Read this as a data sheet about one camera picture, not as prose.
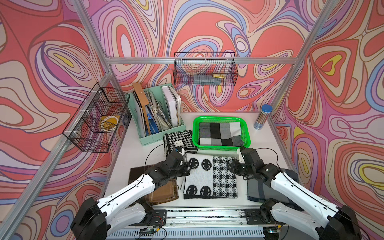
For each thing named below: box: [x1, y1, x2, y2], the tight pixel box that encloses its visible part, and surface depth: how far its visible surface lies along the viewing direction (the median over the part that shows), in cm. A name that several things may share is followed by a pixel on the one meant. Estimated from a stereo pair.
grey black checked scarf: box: [198, 121, 244, 147], surface depth 105 cm
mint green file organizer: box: [127, 83, 186, 147], surface depth 99 cm
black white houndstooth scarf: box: [163, 130, 198, 157], surface depth 100 cm
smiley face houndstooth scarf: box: [183, 153, 238, 200], surface depth 80 cm
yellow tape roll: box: [99, 115, 120, 132], surface depth 80 cm
